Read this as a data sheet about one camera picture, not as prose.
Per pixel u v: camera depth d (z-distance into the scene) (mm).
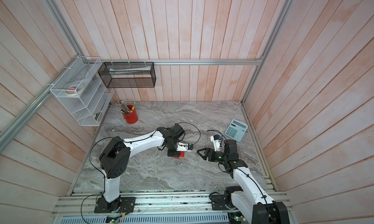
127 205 732
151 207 730
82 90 742
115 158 492
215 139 767
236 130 1008
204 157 734
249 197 480
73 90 709
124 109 991
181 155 875
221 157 711
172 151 794
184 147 783
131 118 1017
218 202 732
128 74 1036
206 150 733
